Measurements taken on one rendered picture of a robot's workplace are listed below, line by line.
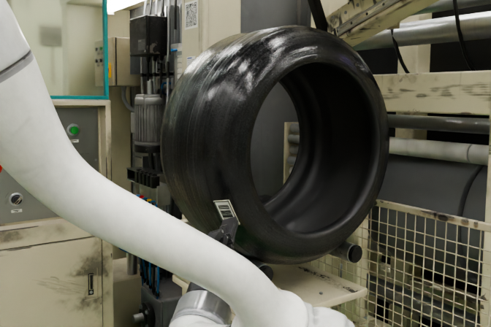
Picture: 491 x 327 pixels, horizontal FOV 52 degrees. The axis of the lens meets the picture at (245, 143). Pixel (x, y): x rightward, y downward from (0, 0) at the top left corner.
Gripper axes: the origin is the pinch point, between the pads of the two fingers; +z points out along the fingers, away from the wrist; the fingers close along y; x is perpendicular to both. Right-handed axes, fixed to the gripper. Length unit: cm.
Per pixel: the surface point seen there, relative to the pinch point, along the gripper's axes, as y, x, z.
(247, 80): -22.5, 11.6, 16.4
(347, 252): 28.6, 15.2, 22.1
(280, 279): 33.5, -4.7, 24.1
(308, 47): -21.3, 23.7, 28.8
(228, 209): -2.4, 0.4, 4.1
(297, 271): 37.2, -1.7, 30.1
